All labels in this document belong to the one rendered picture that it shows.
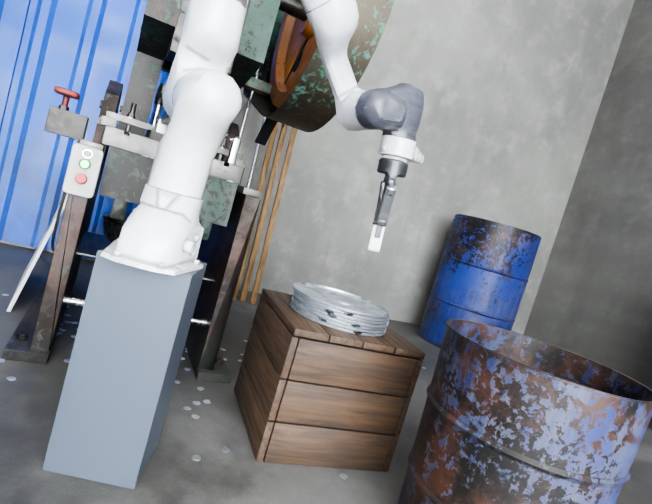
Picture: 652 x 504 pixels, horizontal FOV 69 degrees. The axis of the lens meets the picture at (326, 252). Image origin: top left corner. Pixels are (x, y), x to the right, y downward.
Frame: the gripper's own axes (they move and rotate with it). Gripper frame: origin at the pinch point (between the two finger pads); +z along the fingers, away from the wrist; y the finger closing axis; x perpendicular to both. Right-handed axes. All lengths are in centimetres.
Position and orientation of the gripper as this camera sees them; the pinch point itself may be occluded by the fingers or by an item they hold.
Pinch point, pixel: (376, 237)
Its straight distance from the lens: 123.5
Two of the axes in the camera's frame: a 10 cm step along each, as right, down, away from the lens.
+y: 0.2, 1.3, -9.9
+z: -2.1, 9.7, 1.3
